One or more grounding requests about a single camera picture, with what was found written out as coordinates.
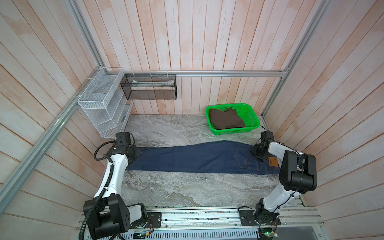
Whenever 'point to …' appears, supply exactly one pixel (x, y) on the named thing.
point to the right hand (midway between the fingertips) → (255, 152)
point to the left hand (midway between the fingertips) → (136, 156)
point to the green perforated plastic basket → (244, 112)
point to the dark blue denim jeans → (235, 157)
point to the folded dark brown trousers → (229, 119)
